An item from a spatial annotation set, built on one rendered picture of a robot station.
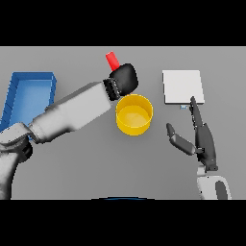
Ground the pale square measuring scale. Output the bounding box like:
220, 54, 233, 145
161, 69, 206, 110

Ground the blue tray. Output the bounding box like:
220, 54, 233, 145
0, 71, 58, 134

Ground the yellow bowl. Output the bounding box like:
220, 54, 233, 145
114, 93, 155, 136

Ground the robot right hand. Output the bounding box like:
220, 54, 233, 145
165, 95, 219, 172

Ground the red beaker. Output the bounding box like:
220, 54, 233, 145
105, 51, 121, 72

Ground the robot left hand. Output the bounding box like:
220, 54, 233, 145
102, 62, 140, 102

